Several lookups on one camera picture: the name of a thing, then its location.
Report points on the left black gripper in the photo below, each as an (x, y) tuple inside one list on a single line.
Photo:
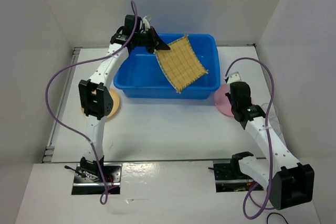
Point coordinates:
[(156, 42)]

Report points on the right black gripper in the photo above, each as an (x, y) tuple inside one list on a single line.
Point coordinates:
[(229, 95)]

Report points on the pink bowl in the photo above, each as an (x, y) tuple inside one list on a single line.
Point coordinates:
[(222, 102)]

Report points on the bamboo placemat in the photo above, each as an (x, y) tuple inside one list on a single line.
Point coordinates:
[(179, 64)]

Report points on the clear plastic cup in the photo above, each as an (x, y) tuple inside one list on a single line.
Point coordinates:
[(273, 112), (275, 125)]

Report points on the tan round plate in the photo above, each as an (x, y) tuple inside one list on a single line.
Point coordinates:
[(114, 103)]

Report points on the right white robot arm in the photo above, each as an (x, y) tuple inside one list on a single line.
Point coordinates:
[(287, 181)]

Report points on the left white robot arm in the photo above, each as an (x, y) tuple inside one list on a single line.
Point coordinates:
[(119, 50)]

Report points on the blue plastic bin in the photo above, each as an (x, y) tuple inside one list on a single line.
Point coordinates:
[(140, 76)]

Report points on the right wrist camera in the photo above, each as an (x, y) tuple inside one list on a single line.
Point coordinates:
[(232, 77)]

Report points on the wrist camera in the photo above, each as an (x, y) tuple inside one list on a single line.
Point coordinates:
[(232, 77), (146, 22)]

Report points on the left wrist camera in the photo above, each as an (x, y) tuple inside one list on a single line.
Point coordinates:
[(146, 22)]

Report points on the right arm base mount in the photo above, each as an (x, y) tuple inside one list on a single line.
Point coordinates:
[(226, 180)]

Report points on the aluminium table edge rail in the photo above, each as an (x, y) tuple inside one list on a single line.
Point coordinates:
[(50, 147)]

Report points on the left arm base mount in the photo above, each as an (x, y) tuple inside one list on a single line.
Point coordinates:
[(86, 184)]

